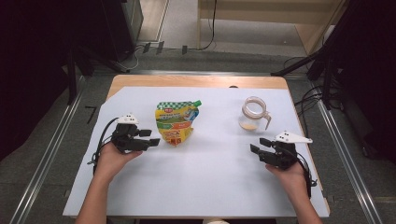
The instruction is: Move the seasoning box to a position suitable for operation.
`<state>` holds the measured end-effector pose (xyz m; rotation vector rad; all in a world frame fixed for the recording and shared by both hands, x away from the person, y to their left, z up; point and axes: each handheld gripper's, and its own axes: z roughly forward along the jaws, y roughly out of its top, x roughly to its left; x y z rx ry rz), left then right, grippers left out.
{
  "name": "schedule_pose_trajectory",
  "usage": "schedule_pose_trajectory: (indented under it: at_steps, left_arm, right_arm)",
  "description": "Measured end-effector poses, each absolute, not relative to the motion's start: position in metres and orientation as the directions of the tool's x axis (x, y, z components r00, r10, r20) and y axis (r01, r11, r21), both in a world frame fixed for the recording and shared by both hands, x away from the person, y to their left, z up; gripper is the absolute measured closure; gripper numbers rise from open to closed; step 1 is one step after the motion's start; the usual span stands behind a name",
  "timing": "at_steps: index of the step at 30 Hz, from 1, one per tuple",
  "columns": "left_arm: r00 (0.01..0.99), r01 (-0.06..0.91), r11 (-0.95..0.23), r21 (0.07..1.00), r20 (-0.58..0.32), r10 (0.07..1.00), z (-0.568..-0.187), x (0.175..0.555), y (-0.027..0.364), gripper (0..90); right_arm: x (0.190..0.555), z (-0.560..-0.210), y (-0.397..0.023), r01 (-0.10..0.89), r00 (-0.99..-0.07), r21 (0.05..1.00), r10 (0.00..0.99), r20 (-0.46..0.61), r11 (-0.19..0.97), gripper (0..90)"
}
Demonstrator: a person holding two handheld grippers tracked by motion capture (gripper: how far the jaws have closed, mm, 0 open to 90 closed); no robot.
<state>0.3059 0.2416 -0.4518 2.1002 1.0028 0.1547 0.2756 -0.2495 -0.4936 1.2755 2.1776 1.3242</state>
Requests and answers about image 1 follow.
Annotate person's left hand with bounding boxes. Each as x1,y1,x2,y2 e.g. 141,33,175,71
93,143,144,185

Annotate left hand-held gripper cable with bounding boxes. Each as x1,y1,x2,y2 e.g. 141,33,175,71
88,117,120,175

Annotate black tape corner mark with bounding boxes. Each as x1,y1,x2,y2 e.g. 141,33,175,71
85,105,98,125

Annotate black metal stand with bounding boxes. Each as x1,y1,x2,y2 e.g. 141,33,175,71
270,0,353,110
64,43,129,105

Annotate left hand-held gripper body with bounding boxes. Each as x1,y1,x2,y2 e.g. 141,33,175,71
110,113,151,154

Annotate black cabinet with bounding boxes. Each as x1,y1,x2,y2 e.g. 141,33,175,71
102,0,144,62

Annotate yellow spouted seasoning pouch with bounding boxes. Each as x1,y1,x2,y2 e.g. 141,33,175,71
154,99,203,147

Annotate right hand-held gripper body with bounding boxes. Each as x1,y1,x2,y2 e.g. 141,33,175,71
259,130,313,171

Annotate metal floor rail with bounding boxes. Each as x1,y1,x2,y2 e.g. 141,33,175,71
8,90,85,224
311,81,386,224

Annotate black floor cables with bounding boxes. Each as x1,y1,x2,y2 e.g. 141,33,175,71
283,55,332,138

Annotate hanging black cable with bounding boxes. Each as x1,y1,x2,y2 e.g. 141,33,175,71
199,0,218,51

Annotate clear glass cup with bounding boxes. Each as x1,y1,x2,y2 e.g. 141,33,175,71
238,96,273,133

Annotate black curtain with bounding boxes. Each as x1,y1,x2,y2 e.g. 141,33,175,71
0,0,78,161
330,0,396,162

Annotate person's right hand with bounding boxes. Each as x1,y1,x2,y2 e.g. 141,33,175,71
264,162,309,195

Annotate hand-held gripper cable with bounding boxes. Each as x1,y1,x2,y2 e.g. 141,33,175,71
295,152,318,200
88,117,120,175

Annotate light wooden shelf unit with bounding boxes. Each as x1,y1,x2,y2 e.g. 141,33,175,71
196,0,347,56

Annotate right hand-held gripper cable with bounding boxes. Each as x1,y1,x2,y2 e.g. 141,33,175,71
295,152,318,200

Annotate white floor cable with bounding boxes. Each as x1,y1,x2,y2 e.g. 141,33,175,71
120,45,148,71

